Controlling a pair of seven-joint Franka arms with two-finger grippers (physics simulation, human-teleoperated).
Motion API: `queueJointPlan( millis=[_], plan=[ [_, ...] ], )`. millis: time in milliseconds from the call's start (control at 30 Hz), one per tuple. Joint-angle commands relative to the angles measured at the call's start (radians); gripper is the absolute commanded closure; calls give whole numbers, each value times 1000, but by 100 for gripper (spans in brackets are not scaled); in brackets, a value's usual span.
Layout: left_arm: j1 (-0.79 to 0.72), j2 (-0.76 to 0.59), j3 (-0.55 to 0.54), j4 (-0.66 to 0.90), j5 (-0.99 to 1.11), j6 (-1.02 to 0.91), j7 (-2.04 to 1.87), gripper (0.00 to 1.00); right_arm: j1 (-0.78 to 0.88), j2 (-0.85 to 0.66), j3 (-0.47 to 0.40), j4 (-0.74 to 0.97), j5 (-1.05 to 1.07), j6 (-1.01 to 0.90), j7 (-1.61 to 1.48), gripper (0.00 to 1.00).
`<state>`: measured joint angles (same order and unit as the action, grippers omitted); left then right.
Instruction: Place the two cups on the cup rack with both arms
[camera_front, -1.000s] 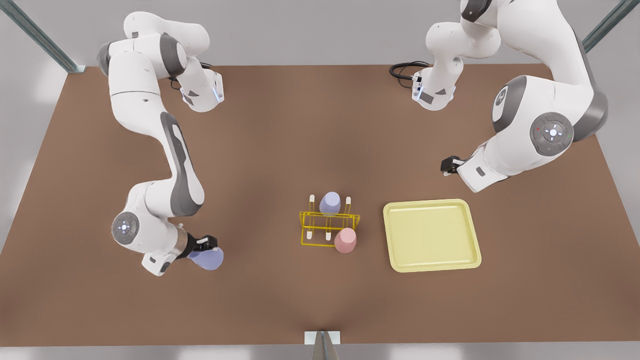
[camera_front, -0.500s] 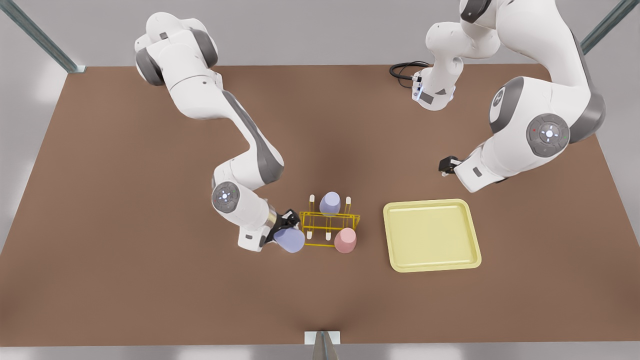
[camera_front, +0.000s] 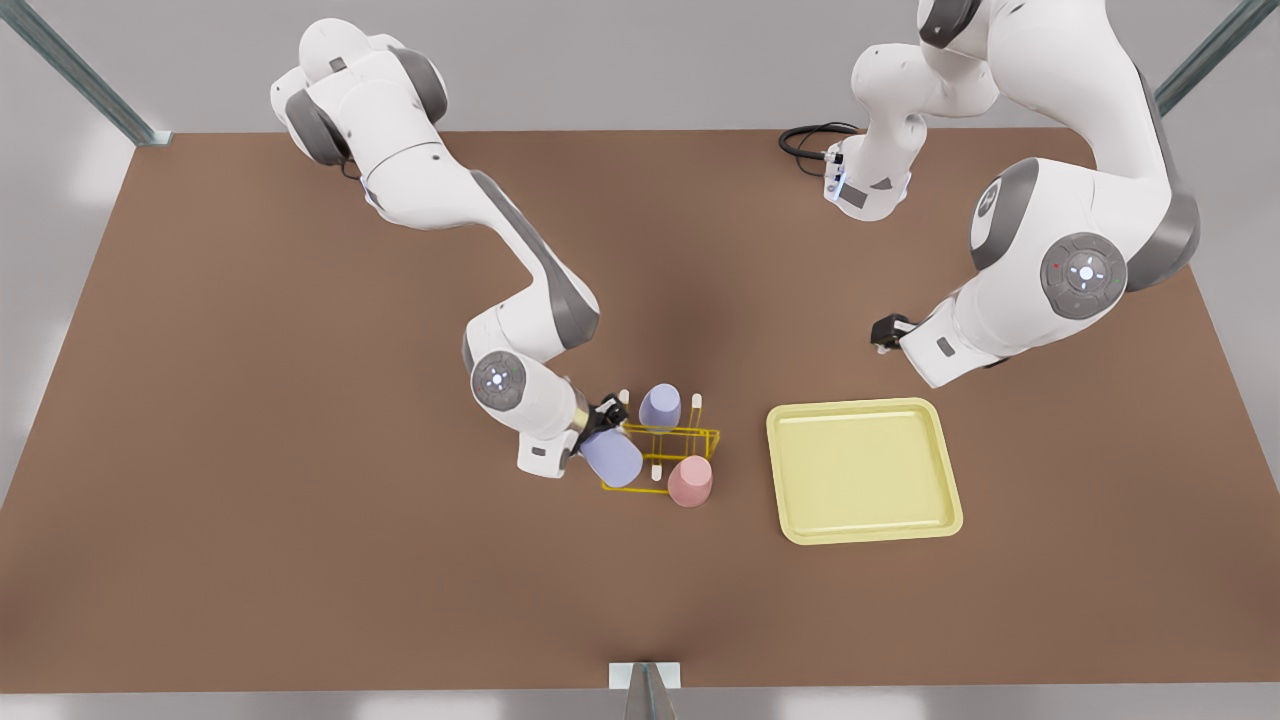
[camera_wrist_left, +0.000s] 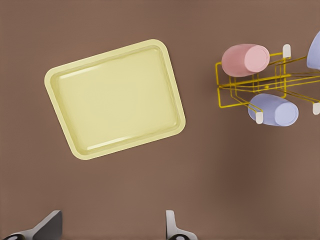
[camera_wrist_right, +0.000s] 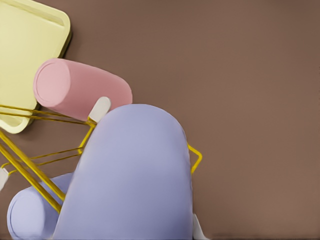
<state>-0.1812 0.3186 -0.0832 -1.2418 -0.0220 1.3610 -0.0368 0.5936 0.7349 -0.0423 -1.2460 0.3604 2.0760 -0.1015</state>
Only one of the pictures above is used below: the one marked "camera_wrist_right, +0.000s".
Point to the pale yellow tray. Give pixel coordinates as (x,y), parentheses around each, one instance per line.
(25,62)

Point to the pink cup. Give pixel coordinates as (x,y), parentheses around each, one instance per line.
(82,92)

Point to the lavender cup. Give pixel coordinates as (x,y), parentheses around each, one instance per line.
(135,175)
(27,215)

